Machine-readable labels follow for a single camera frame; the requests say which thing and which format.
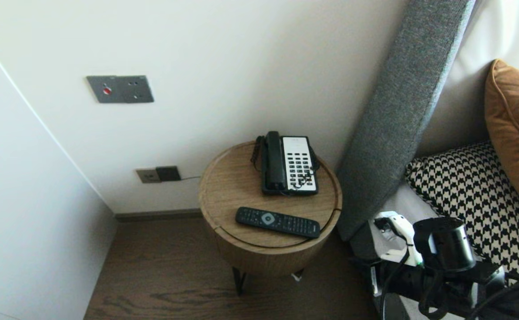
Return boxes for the black remote control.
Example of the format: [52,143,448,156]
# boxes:
[235,207,321,239]

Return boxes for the curved wooden table drawer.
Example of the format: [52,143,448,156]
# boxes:
[206,211,342,279]

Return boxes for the white bed sheet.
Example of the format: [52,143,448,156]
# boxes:
[368,182,469,320]

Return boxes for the black white houndstooth pillow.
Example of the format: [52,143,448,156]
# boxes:
[405,141,519,278]

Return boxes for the black metal table legs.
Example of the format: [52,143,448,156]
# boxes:
[232,267,304,296]

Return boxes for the black telephone handset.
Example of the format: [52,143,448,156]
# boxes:
[264,131,286,191]

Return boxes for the round wooden bedside table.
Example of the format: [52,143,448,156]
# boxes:
[198,141,343,249]

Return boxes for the grey fabric headboard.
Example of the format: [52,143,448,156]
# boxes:
[336,0,475,243]

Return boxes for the brown cushion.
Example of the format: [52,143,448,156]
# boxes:
[485,59,519,223]

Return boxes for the brown wooden baseboard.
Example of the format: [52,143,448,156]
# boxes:
[115,210,203,224]

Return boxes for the dark grey bed frame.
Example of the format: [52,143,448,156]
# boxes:
[350,222,411,320]

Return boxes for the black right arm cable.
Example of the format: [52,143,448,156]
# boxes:
[380,249,519,320]

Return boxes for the black coiled telephone cord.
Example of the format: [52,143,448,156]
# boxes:
[250,136,320,189]

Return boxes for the brass wall socket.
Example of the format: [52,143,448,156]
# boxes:
[136,168,161,184]

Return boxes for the grey wall plate with holes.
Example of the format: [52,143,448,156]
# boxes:
[118,75,155,104]

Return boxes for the grey switch plate red button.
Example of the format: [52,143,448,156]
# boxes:
[86,76,121,104]

